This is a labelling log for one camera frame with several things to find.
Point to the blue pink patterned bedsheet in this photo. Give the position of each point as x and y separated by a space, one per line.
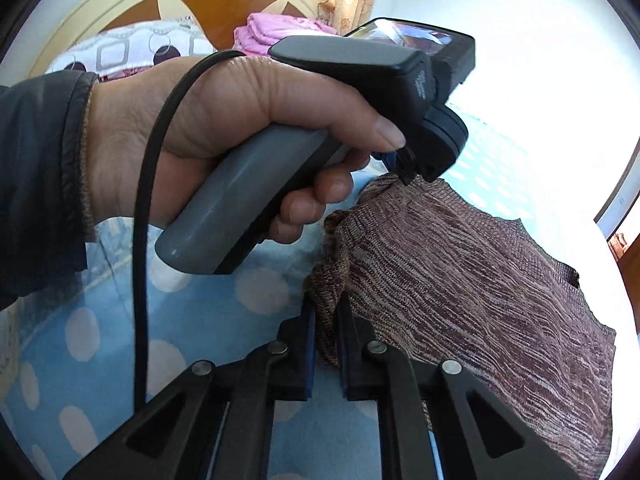
66 356

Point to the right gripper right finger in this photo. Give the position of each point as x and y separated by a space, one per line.
436 421

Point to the folded pink blanket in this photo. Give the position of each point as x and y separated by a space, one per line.
263 30

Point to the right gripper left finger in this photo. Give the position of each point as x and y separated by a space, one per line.
212 422

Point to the dark jacket left forearm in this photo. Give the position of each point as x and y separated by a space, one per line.
45 208

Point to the brown knit sweater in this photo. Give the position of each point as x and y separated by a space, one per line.
440 279

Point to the white patterned pillow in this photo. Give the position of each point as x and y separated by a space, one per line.
124 51

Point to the person's left hand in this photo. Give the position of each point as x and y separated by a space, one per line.
230 102

